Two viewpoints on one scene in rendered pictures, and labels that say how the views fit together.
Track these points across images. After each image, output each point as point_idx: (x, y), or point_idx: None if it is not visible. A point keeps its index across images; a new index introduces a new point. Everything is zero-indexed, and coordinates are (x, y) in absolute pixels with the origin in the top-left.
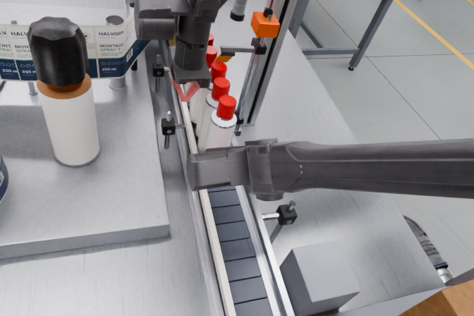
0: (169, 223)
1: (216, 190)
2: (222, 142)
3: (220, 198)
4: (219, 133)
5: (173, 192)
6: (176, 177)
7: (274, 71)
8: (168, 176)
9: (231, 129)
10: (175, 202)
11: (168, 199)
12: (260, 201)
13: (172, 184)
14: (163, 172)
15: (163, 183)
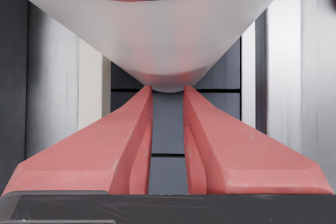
0: None
1: (166, 152)
2: (154, 67)
3: (172, 187)
4: (69, 25)
5: (58, 89)
6: (76, 38)
7: None
8: (54, 33)
9: None
10: (59, 124)
11: (41, 112)
12: (317, 156)
13: (60, 62)
14: (42, 16)
15: (36, 57)
